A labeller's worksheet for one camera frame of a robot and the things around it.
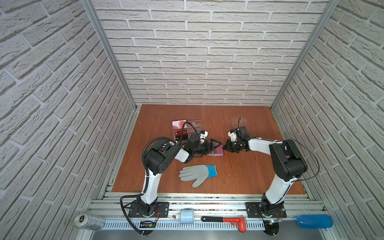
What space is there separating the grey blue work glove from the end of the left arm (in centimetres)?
9

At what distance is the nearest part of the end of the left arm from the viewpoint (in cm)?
79

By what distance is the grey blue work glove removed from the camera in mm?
844
